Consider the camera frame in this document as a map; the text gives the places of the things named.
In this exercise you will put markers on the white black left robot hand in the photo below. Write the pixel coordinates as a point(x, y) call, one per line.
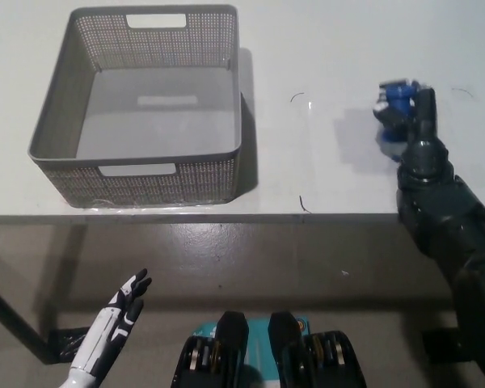
point(105, 335)

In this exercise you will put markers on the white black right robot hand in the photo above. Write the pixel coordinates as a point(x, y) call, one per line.
point(426, 157)

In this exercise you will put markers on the blue rook chess piece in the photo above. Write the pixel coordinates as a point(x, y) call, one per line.
point(399, 99)

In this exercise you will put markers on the black teal robot body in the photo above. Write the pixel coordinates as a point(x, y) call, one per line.
point(234, 355)

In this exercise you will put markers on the grey perforated plastic basket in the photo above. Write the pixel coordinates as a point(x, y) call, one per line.
point(145, 182)

